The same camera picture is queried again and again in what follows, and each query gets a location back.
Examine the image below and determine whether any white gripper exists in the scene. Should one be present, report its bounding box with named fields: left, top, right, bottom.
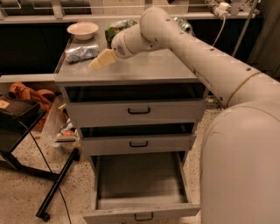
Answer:
left=89, top=34, right=130, bottom=71

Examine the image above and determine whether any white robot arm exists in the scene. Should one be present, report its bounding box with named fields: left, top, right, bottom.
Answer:
left=90, top=7, right=280, bottom=224

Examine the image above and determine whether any grey top drawer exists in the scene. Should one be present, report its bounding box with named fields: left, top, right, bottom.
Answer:
left=65, top=83, right=207, bottom=128

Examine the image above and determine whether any grey drawer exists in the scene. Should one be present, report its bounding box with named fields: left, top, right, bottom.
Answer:
left=84, top=152, right=200, bottom=224
left=80, top=122, right=195, bottom=156
left=65, top=83, right=207, bottom=128

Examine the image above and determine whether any grey drawer cabinet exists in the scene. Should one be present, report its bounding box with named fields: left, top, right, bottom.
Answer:
left=53, top=16, right=218, bottom=176

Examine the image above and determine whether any grey middle drawer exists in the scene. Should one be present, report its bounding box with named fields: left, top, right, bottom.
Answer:
left=80, top=122, right=195, bottom=156

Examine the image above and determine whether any green soda can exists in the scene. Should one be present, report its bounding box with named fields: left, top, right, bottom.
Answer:
left=174, top=17, right=193, bottom=33

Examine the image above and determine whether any grey bottom drawer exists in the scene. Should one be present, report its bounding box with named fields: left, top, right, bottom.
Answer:
left=84, top=152, right=200, bottom=224

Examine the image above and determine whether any green chip bag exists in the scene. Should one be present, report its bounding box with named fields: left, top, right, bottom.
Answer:
left=105, top=18, right=137, bottom=48

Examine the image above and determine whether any white bowl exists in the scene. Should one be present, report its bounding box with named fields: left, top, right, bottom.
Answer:
left=66, top=22, right=99, bottom=40

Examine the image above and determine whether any orange bag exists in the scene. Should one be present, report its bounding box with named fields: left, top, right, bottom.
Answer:
left=10, top=82, right=56, bottom=131

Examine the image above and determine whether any clear plastic bag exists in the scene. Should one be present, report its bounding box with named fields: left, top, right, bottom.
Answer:
left=41, top=95, right=81, bottom=151

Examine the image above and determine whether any black cart stand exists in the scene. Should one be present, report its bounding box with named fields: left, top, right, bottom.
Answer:
left=0, top=94, right=80, bottom=222

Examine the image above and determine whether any metal pole with clamp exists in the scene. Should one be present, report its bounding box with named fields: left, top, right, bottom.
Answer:
left=232, top=0, right=259, bottom=57

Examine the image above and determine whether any grey side shelf rail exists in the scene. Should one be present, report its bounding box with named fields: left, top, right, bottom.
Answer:
left=0, top=73, right=54, bottom=84

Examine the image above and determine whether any white cable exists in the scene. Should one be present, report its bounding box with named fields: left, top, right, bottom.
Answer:
left=212, top=16, right=228, bottom=47

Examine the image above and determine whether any black floor cable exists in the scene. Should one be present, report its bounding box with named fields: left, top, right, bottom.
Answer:
left=18, top=121, right=73, bottom=224

